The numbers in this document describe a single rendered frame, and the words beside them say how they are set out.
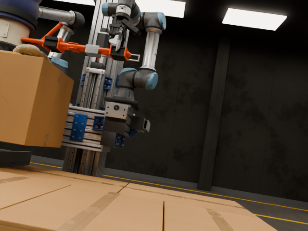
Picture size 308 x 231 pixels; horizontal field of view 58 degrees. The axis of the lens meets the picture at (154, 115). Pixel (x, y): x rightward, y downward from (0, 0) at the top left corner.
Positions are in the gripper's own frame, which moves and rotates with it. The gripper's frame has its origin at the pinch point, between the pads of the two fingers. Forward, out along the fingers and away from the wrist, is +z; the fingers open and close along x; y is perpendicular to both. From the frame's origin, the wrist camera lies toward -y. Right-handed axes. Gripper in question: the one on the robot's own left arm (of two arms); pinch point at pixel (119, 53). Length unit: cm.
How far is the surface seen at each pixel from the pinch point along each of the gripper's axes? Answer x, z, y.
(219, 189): -592, 108, -160
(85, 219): 63, 67, -15
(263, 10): -422, -280, -174
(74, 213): 59, 67, -11
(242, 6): -415, -281, -129
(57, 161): -578, 105, 260
